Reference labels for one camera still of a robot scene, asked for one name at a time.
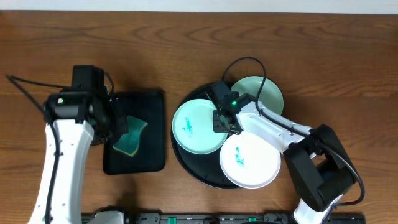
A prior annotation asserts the green yellow sponge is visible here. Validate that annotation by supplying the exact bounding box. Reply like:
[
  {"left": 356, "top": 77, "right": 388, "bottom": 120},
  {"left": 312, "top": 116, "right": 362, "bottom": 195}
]
[{"left": 113, "top": 116, "right": 148, "bottom": 157}]

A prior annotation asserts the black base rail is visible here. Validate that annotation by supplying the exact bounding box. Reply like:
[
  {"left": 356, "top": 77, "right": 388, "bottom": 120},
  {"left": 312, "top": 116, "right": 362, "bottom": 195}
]
[{"left": 126, "top": 213, "right": 366, "bottom": 224}]

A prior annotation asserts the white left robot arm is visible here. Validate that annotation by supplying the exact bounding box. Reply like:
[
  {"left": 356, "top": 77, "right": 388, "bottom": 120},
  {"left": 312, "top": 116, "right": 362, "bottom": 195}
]
[{"left": 29, "top": 89, "right": 116, "bottom": 223}]

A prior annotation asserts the mint green plate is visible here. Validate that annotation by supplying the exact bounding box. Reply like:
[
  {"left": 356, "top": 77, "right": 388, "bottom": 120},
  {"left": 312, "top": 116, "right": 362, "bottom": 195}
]
[{"left": 172, "top": 99, "right": 227, "bottom": 154}]

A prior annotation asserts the black round tray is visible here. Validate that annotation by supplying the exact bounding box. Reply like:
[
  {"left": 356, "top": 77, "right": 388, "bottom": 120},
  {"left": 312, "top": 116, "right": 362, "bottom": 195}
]
[{"left": 171, "top": 84, "right": 238, "bottom": 189}]

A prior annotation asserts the sage green plate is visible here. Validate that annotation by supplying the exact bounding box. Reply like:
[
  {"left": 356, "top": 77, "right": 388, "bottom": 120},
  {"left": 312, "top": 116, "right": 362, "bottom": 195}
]
[{"left": 231, "top": 76, "right": 284, "bottom": 115}]

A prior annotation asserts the black rectangular tray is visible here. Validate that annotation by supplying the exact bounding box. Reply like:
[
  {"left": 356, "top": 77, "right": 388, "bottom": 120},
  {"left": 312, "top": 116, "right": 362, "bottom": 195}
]
[{"left": 103, "top": 90, "right": 165, "bottom": 175}]

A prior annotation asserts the white plate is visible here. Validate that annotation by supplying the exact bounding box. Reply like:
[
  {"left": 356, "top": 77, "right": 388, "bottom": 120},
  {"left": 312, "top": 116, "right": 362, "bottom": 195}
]
[{"left": 220, "top": 131, "right": 281, "bottom": 189}]

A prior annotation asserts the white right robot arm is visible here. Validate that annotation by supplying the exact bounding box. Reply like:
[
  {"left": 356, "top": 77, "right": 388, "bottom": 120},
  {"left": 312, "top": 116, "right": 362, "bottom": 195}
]
[{"left": 213, "top": 92, "right": 362, "bottom": 223}]

